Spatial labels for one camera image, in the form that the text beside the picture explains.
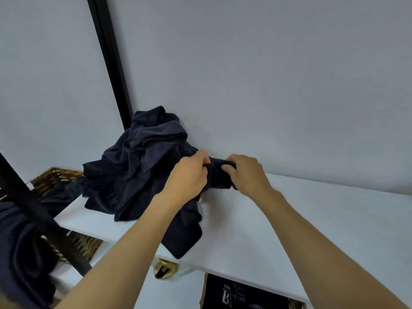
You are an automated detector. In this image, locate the person's right hand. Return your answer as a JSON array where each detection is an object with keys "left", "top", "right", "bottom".
[{"left": 221, "top": 154, "right": 274, "bottom": 200}]

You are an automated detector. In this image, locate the person's left hand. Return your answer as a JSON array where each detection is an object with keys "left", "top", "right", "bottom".
[{"left": 160, "top": 149, "right": 212, "bottom": 209}]

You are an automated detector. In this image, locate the dark navy printed towel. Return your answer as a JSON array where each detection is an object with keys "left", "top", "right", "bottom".
[{"left": 202, "top": 157, "right": 238, "bottom": 192}]

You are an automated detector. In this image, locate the heap of dark navy towels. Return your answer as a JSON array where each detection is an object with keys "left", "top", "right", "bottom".
[{"left": 82, "top": 106, "right": 212, "bottom": 260}]

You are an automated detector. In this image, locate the woven wicker basket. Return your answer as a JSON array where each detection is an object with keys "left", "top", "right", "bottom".
[{"left": 199, "top": 273, "right": 306, "bottom": 309}]

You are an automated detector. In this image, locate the person's right forearm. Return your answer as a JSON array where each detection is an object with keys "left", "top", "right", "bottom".
[{"left": 257, "top": 186, "right": 409, "bottom": 309}]

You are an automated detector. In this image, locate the person's left forearm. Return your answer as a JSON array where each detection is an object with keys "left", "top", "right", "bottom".
[{"left": 56, "top": 193, "right": 200, "bottom": 309}]

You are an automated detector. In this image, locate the gold black object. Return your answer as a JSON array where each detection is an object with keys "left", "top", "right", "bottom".
[{"left": 153, "top": 257, "right": 192, "bottom": 281}]

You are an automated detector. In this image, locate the large wicker hamper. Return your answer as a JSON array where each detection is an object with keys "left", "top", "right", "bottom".
[{"left": 30, "top": 167, "right": 104, "bottom": 264}]

